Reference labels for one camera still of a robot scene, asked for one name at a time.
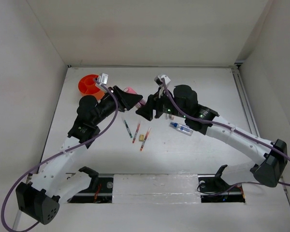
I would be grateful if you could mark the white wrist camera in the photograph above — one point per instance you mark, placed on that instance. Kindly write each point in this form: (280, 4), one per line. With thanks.
(102, 79)
(162, 81)

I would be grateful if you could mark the orange gel pen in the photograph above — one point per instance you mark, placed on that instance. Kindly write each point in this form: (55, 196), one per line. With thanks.
(145, 139)

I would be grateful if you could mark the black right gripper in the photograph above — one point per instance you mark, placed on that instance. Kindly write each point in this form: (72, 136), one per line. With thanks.
(153, 102)

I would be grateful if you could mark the orange ribbed round container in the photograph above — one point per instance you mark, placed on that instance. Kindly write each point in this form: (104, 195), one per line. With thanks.
(87, 86)

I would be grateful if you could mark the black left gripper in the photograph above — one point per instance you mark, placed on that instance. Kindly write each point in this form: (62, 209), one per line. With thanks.
(126, 100)

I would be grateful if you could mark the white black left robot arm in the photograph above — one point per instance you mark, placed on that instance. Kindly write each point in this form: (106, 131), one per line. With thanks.
(42, 196)

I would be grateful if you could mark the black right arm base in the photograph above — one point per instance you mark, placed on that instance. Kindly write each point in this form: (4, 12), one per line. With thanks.
(214, 190)

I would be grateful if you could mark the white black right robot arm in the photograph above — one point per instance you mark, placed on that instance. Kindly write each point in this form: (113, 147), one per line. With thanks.
(268, 159)

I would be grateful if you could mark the clear blue-capped glue bottle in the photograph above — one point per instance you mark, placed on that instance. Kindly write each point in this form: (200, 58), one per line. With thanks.
(181, 128)

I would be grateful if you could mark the green gel pen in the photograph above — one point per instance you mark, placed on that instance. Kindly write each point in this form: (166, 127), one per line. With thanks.
(127, 127)

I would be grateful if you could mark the aluminium side rail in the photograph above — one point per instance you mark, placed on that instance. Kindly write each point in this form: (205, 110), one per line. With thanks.
(244, 99)

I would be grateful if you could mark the yellow rubber eraser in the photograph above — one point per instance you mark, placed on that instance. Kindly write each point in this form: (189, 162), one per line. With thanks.
(141, 137)

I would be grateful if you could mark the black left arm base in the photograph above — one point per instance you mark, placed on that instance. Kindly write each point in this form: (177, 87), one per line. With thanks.
(100, 190)

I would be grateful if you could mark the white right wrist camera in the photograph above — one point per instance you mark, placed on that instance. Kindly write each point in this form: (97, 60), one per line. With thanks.
(162, 81)

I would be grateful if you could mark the white foam block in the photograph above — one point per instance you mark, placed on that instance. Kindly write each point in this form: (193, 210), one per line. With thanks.
(155, 189)

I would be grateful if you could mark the red gel pen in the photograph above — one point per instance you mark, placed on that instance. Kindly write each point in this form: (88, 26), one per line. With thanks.
(136, 132)

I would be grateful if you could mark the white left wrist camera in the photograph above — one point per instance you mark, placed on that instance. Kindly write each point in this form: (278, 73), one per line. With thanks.
(102, 79)

